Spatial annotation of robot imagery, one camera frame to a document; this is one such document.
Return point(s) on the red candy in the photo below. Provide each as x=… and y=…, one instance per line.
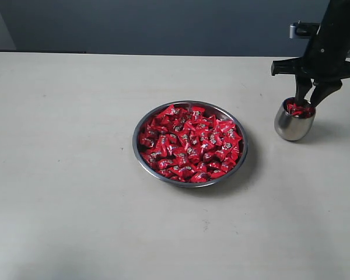
x=305, y=110

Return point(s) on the steel cup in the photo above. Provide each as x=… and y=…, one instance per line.
x=291, y=128

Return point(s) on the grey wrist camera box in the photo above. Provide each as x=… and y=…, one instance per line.
x=302, y=30

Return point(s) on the round steel bowl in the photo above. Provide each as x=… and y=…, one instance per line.
x=143, y=163

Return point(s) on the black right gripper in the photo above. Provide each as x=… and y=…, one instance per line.
x=324, y=58

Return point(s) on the pile of red candies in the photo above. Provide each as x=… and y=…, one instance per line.
x=189, y=146

